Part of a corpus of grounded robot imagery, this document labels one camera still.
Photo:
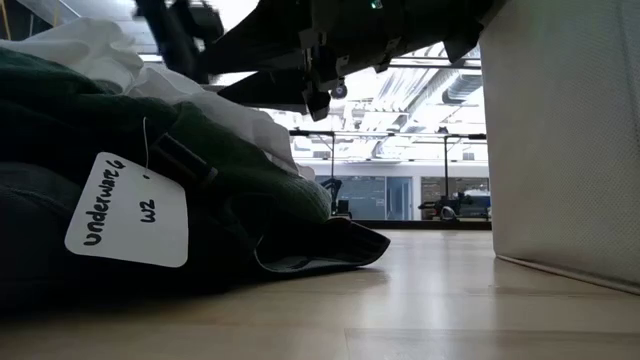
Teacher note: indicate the dark grey garment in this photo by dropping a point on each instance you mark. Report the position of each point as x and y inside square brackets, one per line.
[320, 245]

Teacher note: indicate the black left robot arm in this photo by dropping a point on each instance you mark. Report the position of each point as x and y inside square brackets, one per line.
[175, 45]

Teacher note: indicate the background black table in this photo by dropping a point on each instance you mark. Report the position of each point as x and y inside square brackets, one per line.
[425, 225]

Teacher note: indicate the light fabric storage bin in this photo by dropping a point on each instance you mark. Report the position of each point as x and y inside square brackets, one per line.
[565, 150]

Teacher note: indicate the white handwritten paper tag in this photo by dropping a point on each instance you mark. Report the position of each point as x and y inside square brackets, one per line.
[125, 235]

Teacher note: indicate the black frame stand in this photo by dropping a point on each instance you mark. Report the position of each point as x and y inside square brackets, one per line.
[446, 160]
[332, 155]

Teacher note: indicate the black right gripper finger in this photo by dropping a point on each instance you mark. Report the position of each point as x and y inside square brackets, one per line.
[270, 45]
[275, 90]

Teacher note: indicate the wrist camera with round lens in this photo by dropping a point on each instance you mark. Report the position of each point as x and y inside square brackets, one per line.
[340, 91]

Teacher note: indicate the dark green garment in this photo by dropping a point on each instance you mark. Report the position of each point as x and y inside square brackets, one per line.
[60, 115]

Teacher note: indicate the background black robot arm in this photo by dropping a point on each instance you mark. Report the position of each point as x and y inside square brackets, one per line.
[334, 192]
[450, 207]

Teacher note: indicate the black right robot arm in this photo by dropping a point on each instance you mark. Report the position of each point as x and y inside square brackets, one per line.
[440, 20]

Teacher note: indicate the white garment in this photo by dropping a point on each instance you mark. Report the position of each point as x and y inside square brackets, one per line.
[85, 45]

